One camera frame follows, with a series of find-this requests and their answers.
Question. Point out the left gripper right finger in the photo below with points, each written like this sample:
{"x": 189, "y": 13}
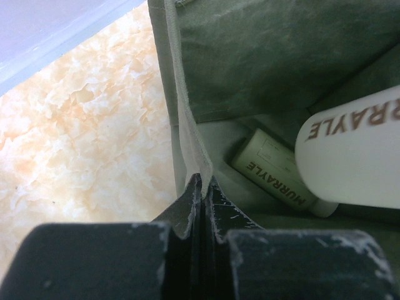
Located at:
{"x": 245, "y": 261}

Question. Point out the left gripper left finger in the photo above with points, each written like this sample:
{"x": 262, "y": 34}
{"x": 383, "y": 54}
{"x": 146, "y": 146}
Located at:
{"x": 131, "y": 260}

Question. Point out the green bottle with beige cap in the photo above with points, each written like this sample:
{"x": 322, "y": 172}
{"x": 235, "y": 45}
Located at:
{"x": 272, "y": 166}

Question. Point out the cream bottle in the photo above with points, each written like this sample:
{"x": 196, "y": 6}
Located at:
{"x": 350, "y": 154}

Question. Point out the green canvas bag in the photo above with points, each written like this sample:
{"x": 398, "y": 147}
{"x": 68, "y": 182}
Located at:
{"x": 229, "y": 67}

